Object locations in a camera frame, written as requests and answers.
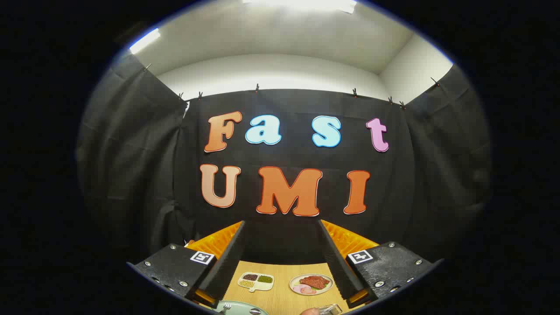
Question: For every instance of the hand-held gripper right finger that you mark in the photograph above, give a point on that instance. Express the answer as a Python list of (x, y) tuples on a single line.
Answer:
[(339, 262)]

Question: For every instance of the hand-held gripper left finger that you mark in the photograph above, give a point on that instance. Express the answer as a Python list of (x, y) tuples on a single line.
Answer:
[(227, 262)]

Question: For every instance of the beige plate with food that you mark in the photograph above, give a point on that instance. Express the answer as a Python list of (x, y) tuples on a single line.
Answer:
[(327, 288)]

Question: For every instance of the brown steak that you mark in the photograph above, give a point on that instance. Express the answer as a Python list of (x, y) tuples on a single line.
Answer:
[(314, 281)]

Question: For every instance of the salmon pink ham slice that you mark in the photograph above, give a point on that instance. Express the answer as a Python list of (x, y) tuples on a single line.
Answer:
[(309, 290)]

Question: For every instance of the white divided tray with beans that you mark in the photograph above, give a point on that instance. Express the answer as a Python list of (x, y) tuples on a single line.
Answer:
[(262, 286)]

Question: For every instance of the light green plate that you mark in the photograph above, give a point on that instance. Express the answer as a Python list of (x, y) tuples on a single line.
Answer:
[(240, 308)]

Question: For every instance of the purple pink ham slice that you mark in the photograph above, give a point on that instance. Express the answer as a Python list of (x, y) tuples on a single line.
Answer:
[(297, 288)]

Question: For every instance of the narrow ceiling light strip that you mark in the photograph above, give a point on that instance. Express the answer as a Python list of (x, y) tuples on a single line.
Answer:
[(144, 40)]

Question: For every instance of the wide ceiling light panel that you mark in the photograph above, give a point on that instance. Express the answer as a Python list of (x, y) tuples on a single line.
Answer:
[(302, 4)]

